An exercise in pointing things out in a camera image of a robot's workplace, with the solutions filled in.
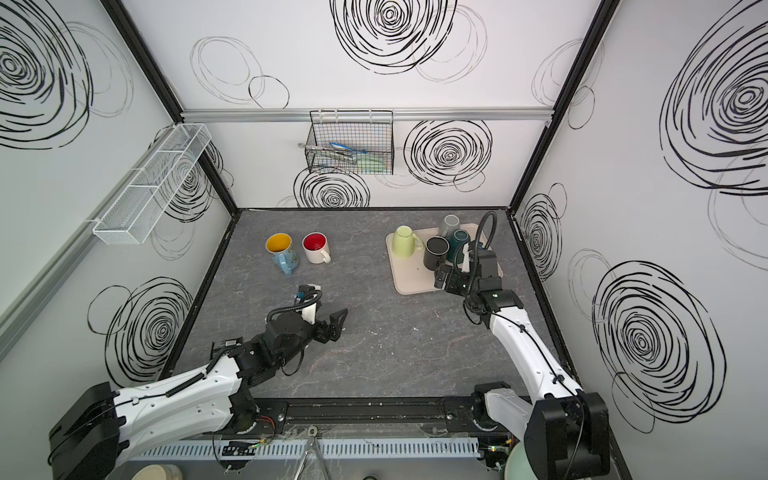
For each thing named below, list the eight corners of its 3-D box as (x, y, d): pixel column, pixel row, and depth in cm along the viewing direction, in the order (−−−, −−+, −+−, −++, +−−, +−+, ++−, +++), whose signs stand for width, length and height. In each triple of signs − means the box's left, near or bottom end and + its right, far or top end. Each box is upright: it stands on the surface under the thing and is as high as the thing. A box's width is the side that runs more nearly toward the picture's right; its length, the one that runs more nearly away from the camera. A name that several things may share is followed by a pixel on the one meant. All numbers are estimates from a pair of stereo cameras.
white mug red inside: (303, 265, 105) (298, 252, 99) (308, 245, 111) (303, 231, 105) (330, 265, 105) (327, 252, 99) (333, 245, 111) (330, 231, 105)
